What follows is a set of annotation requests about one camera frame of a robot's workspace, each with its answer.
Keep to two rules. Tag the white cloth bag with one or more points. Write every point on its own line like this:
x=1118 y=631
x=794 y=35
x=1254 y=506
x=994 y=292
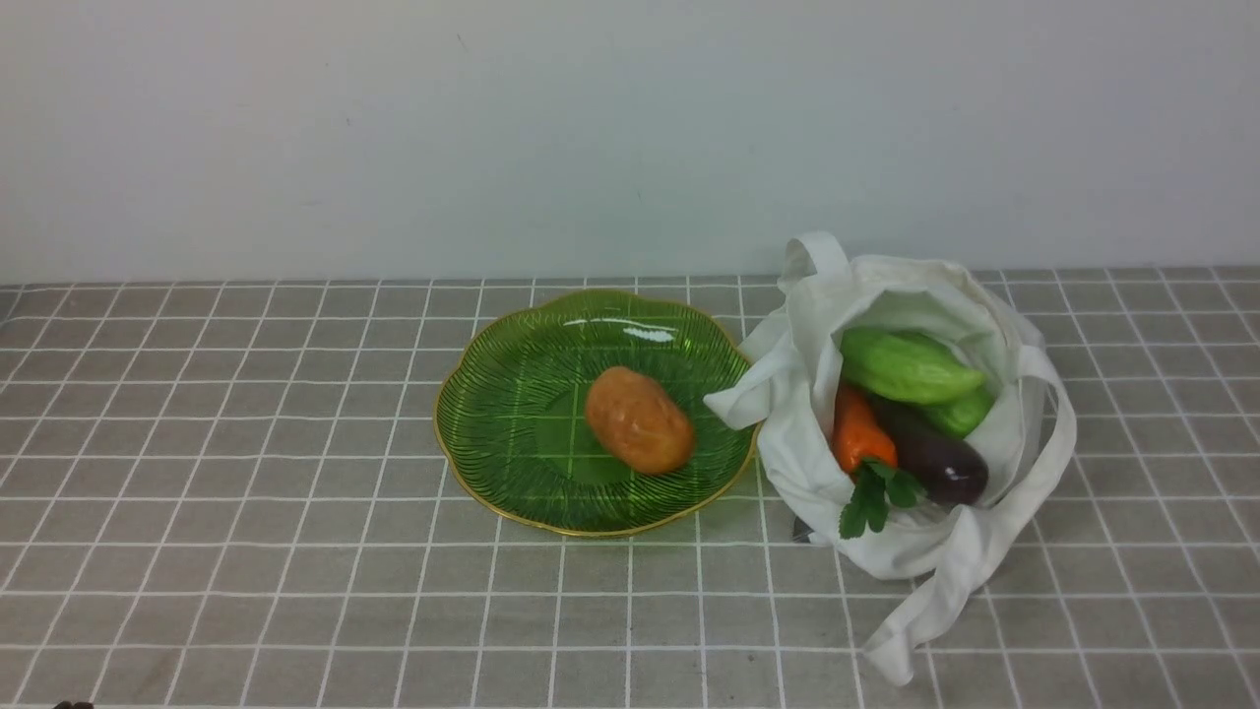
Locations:
x=1027 y=441

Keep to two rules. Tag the brown potato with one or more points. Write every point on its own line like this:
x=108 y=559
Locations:
x=634 y=420

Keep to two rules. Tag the green glass plate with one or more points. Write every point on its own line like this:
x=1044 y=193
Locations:
x=510 y=417

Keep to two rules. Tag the orange carrot with leaves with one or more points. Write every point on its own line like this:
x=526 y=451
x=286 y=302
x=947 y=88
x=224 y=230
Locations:
x=868 y=456

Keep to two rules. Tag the light green bitter gourd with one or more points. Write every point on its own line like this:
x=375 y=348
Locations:
x=913 y=369

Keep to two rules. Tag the dark purple eggplant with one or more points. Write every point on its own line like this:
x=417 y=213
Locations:
x=950 y=469

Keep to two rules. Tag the grey checked tablecloth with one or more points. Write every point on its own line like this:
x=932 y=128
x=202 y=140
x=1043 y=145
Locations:
x=230 y=495

